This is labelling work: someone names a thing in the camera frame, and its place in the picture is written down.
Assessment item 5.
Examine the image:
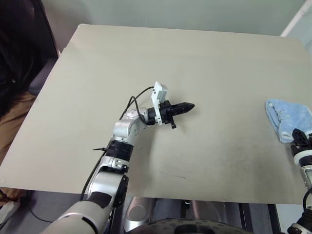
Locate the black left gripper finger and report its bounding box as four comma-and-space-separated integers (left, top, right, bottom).
173, 108, 194, 117
171, 102, 196, 111

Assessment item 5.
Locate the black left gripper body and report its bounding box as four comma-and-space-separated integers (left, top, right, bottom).
159, 99, 177, 130

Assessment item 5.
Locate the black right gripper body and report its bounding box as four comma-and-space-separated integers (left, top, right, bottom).
290, 144, 312, 155

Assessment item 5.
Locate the light blue towel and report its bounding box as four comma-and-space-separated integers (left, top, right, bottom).
265, 98, 312, 144

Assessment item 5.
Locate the rounded metallic shape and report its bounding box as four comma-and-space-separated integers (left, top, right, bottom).
123, 196, 157, 233

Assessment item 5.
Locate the dark dotted round shape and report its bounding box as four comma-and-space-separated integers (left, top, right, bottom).
136, 217, 254, 234

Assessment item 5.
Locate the white pipe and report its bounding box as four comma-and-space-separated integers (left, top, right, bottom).
279, 0, 312, 38

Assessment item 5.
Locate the dark chair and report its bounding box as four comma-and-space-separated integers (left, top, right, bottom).
27, 0, 62, 96

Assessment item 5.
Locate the person in dark top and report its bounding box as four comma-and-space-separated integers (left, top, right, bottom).
0, 0, 51, 220

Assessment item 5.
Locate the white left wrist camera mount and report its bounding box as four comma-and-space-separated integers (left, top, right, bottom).
150, 81, 170, 126

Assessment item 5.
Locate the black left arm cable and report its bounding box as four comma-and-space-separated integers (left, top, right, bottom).
79, 86, 156, 202

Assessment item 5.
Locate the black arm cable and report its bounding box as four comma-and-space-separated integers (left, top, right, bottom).
79, 86, 156, 202
301, 187, 312, 220

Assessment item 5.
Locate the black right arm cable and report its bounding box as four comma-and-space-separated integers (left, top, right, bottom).
301, 187, 312, 220

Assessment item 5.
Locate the dark table frame leg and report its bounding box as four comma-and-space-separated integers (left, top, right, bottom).
238, 203, 281, 234

